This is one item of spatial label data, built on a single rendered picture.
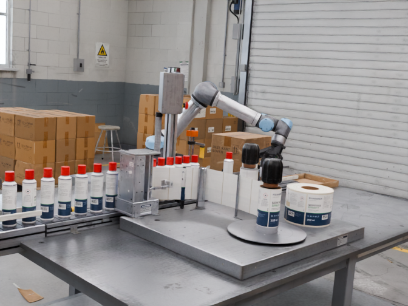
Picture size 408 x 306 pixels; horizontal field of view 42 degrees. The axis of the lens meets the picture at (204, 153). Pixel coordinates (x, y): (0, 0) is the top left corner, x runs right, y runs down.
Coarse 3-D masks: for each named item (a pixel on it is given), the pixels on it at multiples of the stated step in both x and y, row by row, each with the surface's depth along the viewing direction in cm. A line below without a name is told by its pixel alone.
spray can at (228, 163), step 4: (228, 152) 275; (232, 152) 276; (228, 156) 275; (232, 156) 277; (224, 160) 276; (228, 160) 275; (232, 160) 276; (224, 164) 276; (228, 164) 275; (232, 164) 276; (224, 168) 276; (228, 168) 275; (232, 168) 276; (228, 172) 276; (232, 172) 277
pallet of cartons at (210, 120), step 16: (144, 96) 679; (144, 112) 681; (208, 112) 671; (144, 128) 684; (208, 128) 675; (224, 128) 704; (144, 144) 686; (176, 144) 654; (208, 144) 681; (208, 160) 687
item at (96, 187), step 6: (96, 168) 219; (96, 174) 218; (102, 174) 220; (96, 180) 218; (102, 180) 220; (90, 186) 221; (96, 186) 219; (102, 186) 220; (90, 192) 221; (96, 192) 219; (102, 192) 221; (90, 198) 221; (96, 198) 220; (102, 198) 222; (90, 204) 221; (96, 204) 220; (102, 204) 222; (90, 210) 221; (96, 210) 220; (102, 210) 223
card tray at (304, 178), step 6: (294, 174) 344; (300, 174) 349; (306, 174) 351; (300, 180) 344; (306, 180) 345; (312, 180) 347; (318, 180) 345; (324, 180) 342; (330, 180) 338; (336, 180) 335; (330, 186) 328; (336, 186) 334
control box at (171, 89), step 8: (160, 72) 257; (168, 72) 244; (160, 80) 255; (168, 80) 244; (176, 80) 244; (184, 80) 246; (160, 88) 253; (168, 88) 244; (176, 88) 245; (160, 96) 252; (168, 96) 245; (176, 96) 246; (160, 104) 250; (168, 104) 246; (176, 104) 246; (168, 112) 246; (176, 112) 247
